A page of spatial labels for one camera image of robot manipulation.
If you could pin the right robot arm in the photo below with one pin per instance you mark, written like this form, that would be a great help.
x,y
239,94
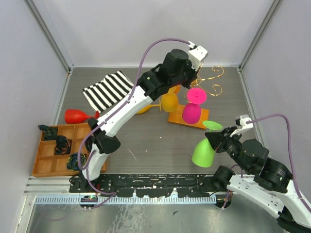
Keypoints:
x,y
276,191

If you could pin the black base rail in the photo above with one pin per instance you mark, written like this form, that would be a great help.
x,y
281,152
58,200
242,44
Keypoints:
x,y
147,185

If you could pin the green plastic wine glass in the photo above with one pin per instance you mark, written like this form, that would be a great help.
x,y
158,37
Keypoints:
x,y
203,154

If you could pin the rolled blue-yellow tie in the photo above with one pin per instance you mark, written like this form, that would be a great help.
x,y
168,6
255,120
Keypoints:
x,y
72,162

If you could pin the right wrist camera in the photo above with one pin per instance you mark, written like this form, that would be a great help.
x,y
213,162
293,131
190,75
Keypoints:
x,y
243,125

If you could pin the red plastic wine glass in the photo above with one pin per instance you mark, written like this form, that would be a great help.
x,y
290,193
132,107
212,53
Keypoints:
x,y
75,116

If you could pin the rolled dark orange-floral tie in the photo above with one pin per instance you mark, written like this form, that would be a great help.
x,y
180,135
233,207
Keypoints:
x,y
48,133

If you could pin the orange plastic wine glass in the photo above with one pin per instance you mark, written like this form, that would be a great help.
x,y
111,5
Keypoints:
x,y
177,89

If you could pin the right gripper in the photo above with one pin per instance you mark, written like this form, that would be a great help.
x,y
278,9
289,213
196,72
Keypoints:
x,y
217,139

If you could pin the yellow-orange plastic wine glass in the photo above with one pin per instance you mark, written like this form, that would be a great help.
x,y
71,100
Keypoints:
x,y
170,101

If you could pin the magenta plastic wine glass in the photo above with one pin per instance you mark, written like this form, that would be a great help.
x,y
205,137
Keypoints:
x,y
192,111

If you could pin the gold wire wine glass rack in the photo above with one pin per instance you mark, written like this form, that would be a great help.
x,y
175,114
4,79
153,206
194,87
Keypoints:
x,y
176,117

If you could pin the white slotted cable duct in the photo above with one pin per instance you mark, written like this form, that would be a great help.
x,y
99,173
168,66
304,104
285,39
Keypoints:
x,y
80,199

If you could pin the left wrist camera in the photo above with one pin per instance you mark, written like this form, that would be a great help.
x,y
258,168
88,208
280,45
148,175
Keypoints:
x,y
197,55

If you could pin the wooden compartment tray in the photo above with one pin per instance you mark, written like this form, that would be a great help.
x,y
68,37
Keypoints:
x,y
47,162

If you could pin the black white striped cloth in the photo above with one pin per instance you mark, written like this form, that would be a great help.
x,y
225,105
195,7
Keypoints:
x,y
109,91

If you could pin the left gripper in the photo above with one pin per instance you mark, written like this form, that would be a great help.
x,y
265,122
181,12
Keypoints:
x,y
193,72

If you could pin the yellow plastic wine glass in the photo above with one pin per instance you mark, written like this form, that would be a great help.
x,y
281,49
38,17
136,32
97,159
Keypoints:
x,y
147,107

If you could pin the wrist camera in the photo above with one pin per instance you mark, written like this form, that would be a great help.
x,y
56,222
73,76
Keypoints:
x,y
243,125
197,55

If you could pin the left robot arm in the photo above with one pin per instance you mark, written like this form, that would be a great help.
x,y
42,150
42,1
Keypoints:
x,y
176,69

